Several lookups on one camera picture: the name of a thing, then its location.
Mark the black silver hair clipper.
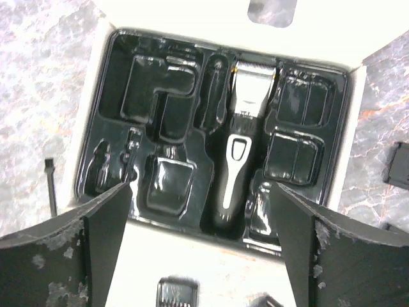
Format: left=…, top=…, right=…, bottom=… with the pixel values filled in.
left=209, top=61, right=275, bottom=229

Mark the black comb guard middle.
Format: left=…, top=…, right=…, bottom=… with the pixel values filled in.
left=249, top=295, right=282, bottom=307

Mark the black plastic tray insert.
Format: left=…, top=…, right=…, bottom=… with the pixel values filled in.
left=74, top=29, right=351, bottom=256

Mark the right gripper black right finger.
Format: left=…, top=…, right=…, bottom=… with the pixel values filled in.
left=270, top=183, right=408, bottom=306

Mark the white cardboard box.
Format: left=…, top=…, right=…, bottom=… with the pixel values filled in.
left=73, top=1, right=408, bottom=306

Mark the black comb guard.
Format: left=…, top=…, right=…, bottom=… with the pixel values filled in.
left=249, top=295, right=282, bottom=307
left=156, top=276, right=198, bottom=307
left=383, top=141, right=408, bottom=190

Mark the small black cleaning brush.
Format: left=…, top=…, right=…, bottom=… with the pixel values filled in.
left=44, top=158, right=58, bottom=217

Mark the black comb guard right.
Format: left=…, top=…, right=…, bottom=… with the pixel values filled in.
left=383, top=141, right=408, bottom=190

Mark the black comb guard left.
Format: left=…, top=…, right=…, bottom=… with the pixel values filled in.
left=156, top=276, right=198, bottom=307

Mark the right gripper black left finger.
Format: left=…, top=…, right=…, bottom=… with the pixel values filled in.
left=1, top=183, right=132, bottom=306

